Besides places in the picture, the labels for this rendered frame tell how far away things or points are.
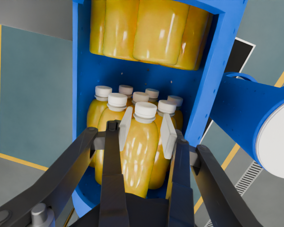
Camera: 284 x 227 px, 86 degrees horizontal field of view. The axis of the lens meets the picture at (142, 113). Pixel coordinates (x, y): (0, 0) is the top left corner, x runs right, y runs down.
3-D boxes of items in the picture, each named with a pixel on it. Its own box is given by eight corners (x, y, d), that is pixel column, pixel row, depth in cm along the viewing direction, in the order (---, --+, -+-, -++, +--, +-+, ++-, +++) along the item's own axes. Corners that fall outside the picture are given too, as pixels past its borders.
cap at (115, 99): (130, 107, 32) (130, 99, 32) (116, 110, 29) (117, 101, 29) (116, 102, 34) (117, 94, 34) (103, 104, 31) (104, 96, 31)
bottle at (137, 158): (138, 177, 39) (151, 109, 32) (151, 201, 33) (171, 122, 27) (111, 183, 35) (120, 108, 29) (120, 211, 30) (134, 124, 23)
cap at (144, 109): (148, 112, 30) (150, 104, 30) (158, 120, 27) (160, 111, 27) (130, 112, 29) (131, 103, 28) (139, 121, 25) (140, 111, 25)
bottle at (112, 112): (129, 175, 39) (140, 107, 33) (107, 191, 33) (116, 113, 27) (110, 161, 43) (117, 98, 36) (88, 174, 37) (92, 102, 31)
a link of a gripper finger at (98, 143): (113, 154, 15) (82, 149, 14) (122, 131, 19) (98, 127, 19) (114, 141, 14) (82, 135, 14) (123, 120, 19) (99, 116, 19)
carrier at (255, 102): (217, 103, 129) (224, 68, 119) (335, 181, 47) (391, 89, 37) (183, 101, 130) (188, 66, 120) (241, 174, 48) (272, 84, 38)
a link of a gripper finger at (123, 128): (122, 152, 16) (115, 151, 16) (130, 125, 23) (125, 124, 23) (125, 127, 15) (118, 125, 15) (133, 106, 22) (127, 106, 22)
